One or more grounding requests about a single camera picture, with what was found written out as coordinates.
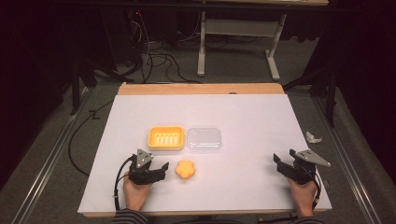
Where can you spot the white metal desk frame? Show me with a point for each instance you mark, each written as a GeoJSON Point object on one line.
{"type": "Point", "coordinates": [239, 31]}

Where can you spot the yellow flower-shaped soap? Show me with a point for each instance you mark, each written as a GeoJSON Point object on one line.
{"type": "Point", "coordinates": [185, 169]}

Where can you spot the clear plastic lid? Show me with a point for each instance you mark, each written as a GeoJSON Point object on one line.
{"type": "Point", "coordinates": [204, 139]}

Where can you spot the person's left hand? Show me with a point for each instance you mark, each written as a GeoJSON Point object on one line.
{"type": "Point", "coordinates": [136, 194]}

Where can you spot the black metal stand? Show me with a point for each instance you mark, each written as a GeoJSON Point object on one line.
{"type": "Point", "coordinates": [77, 84]}
{"type": "Point", "coordinates": [323, 87]}

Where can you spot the person's right hand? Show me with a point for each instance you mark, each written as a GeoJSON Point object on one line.
{"type": "Point", "coordinates": [303, 197]}

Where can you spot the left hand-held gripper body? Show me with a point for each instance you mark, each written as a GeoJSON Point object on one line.
{"type": "Point", "coordinates": [141, 169]}

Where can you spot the wooden table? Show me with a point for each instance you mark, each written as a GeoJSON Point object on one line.
{"type": "Point", "coordinates": [199, 89]}

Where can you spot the person's left striped sleeve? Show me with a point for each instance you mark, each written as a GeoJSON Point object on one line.
{"type": "Point", "coordinates": [129, 217]}

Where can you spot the yellow soap dish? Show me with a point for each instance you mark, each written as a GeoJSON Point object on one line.
{"type": "Point", "coordinates": [165, 137]}

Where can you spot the white table mat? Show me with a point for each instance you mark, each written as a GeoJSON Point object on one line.
{"type": "Point", "coordinates": [202, 124]}

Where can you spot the crumpled white paper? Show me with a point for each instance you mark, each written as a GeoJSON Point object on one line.
{"type": "Point", "coordinates": [312, 137]}

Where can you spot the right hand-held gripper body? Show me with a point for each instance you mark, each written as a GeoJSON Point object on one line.
{"type": "Point", "coordinates": [303, 166]}

